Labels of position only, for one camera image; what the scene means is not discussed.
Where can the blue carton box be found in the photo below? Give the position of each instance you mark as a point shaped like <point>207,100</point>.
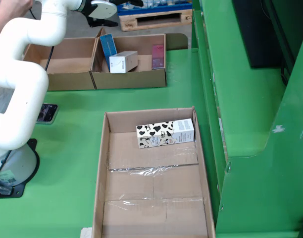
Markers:
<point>108,45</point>

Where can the blue plastic crate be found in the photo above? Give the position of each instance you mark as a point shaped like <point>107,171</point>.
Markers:
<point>166,5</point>

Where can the plain white carton box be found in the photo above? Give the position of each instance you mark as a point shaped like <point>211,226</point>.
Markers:
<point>121,63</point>

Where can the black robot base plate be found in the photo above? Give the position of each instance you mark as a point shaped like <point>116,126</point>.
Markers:
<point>20,191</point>

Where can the person's forearm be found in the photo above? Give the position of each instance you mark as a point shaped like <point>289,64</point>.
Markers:
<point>0,22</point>

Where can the large shallow cardboard tray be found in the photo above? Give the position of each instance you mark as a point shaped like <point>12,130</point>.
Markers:
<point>154,218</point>

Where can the black monitor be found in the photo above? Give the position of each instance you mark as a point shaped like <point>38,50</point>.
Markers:
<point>260,32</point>

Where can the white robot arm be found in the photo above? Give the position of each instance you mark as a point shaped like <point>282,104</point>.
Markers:
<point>17,74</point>

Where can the person's hand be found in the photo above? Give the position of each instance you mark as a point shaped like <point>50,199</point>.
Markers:
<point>20,7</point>

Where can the green metal shelf unit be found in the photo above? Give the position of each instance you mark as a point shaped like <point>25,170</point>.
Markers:
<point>253,124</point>

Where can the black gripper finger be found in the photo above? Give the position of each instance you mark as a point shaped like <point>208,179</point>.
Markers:
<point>102,23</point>
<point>131,3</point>

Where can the pink carton box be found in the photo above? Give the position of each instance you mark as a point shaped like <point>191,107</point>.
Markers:
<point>158,57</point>

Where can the empty cardboard box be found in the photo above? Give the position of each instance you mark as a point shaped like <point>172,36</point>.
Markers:
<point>72,59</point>

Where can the cow print hand cream box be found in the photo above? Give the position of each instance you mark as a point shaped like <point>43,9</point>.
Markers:
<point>164,134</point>

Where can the smartphone with green case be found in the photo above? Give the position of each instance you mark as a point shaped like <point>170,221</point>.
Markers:
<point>47,113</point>

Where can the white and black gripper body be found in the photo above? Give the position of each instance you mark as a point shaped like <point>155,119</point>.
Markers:
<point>104,8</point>

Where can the wooden pallet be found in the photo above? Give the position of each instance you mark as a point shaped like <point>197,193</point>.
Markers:
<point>154,22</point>

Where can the white foam block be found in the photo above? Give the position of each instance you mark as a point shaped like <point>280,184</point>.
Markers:
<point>86,233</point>

